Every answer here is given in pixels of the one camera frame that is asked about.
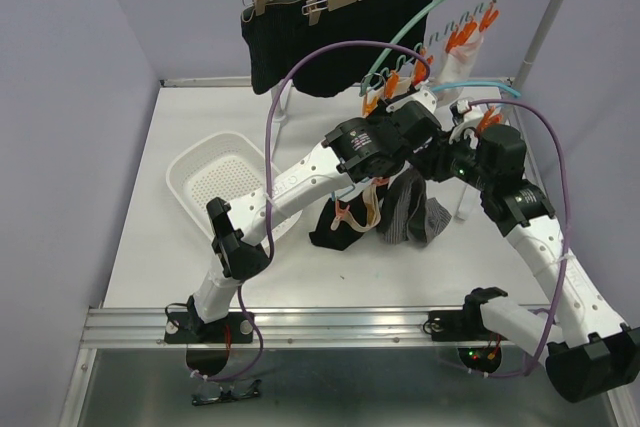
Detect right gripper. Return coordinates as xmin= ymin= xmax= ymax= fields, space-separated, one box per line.
xmin=410 ymin=124 xmax=495 ymax=191

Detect grey striped underwear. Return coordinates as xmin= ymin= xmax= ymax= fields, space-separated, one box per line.
xmin=376 ymin=167 xmax=452 ymax=246

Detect blue plastic clip hanger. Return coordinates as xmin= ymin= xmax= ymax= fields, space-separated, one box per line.
xmin=330 ymin=80 xmax=521 ymax=201

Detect black underwear beige waistband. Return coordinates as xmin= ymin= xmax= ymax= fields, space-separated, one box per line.
xmin=308 ymin=183 xmax=388 ymax=251

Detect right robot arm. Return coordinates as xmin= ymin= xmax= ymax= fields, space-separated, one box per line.
xmin=415 ymin=124 xmax=639 ymax=403

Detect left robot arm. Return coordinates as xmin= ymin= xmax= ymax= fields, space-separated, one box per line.
xmin=164 ymin=88 xmax=440 ymax=344

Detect green plastic clip hanger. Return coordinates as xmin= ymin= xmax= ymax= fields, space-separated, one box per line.
xmin=356 ymin=0 xmax=484 ymax=114

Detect white underwear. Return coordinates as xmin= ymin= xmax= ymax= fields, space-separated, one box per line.
xmin=435 ymin=31 xmax=484 ymax=87

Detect orange clothes peg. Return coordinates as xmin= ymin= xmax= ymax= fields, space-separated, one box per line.
xmin=476 ymin=106 xmax=502 ymax=134

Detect front black shorts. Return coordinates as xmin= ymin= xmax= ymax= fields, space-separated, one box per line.
xmin=289 ymin=0 xmax=436 ymax=99

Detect black shorts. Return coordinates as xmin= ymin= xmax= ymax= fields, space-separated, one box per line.
xmin=241 ymin=0 xmax=308 ymax=95
xmin=289 ymin=0 xmax=436 ymax=99

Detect rear black shorts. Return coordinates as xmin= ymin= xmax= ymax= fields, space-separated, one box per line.
xmin=241 ymin=0 xmax=308 ymax=95

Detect white perforated plastic basket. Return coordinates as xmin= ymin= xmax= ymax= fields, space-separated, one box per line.
xmin=166 ymin=131 xmax=304 ymax=243

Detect black eyeglasses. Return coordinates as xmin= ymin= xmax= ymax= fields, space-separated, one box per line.
xmin=191 ymin=379 xmax=262 ymax=407

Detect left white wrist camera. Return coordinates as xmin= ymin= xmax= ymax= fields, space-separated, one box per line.
xmin=386 ymin=85 xmax=438 ymax=113

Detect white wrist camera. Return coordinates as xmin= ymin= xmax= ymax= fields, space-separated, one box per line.
xmin=449 ymin=98 xmax=484 ymax=144
xmin=386 ymin=85 xmax=438 ymax=113

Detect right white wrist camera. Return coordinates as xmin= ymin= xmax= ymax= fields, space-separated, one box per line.
xmin=449 ymin=98 xmax=484 ymax=144

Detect aluminium mounting rail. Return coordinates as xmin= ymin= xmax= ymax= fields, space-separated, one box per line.
xmin=82 ymin=304 xmax=614 ymax=348

